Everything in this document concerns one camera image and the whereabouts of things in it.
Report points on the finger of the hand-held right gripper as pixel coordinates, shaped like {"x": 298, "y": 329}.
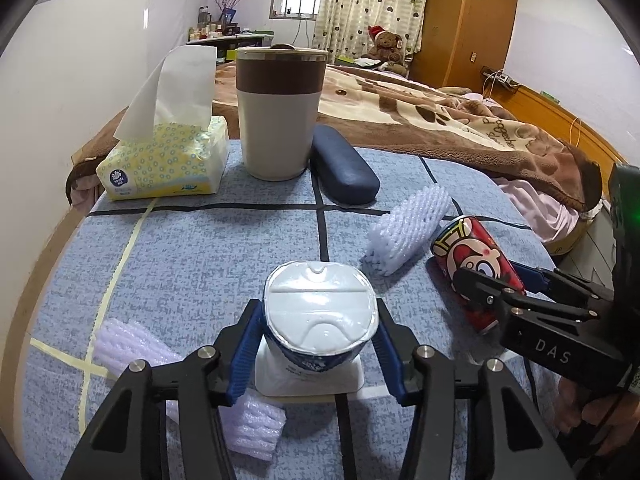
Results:
{"x": 532, "y": 277}
{"x": 485, "y": 290}

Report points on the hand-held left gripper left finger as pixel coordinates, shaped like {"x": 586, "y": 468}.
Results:
{"x": 244, "y": 350}

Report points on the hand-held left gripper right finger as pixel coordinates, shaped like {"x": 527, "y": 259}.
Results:
{"x": 392, "y": 355}

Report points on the red cartoon drink can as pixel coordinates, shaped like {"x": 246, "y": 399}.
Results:
{"x": 470, "y": 255}

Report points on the white lidded yogurt cup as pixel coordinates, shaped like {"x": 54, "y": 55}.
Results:
{"x": 320, "y": 305}

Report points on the person's right hand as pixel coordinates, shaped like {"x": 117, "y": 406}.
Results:
{"x": 610, "y": 420}

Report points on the yellow bed base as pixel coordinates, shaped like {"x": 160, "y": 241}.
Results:
{"x": 575, "y": 237}

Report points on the lilac quilt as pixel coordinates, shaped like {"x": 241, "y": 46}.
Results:
{"x": 545, "y": 210}

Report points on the blue checked tablecloth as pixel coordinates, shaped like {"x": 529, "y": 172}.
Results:
{"x": 200, "y": 260}

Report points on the white foam fruit net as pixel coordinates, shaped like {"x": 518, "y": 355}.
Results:
{"x": 405, "y": 225}

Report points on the purple foam fruit net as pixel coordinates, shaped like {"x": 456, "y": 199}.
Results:
{"x": 125, "y": 345}

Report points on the wooden headboard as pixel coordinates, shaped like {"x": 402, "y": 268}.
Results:
{"x": 575, "y": 110}

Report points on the dark blue glasses case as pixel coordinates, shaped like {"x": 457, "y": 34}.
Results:
{"x": 345, "y": 170}

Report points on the brown printed blanket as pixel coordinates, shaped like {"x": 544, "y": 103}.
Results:
{"x": 400, "y": 110}

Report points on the yellow dotted tissue pack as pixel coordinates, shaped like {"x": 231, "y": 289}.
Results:
{"x": 165, "y": 165}

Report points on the black power strip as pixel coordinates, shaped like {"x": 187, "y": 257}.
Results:
{"x": 500, "y": 77}

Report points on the cream and brown lidded cup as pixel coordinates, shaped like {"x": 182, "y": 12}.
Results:
{"x": 277, "y": 125}

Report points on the wooden wardrobe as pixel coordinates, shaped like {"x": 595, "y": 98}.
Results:
{"x": 465, "y": 25}

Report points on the brown teddy bear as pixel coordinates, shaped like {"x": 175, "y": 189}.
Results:
{"x": 387, "y": 45}

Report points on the cluttered desk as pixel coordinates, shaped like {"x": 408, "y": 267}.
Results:
{"x": 230, "y": 42}

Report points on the heart patterned curtain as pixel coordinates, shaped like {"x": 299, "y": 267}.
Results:
{"x": 360, "y": 0}

